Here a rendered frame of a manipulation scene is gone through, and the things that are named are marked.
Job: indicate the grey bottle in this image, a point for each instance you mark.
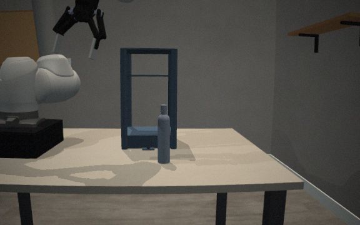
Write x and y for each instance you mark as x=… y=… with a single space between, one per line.
x=163 y=137

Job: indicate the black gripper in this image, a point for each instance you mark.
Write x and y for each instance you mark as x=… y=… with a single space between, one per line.
x=84 y=11

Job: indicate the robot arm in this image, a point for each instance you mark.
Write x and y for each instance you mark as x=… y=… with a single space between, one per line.
x=25 y=83

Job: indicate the blue shelving unit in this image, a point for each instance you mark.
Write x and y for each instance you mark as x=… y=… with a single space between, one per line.
x=146 y=137

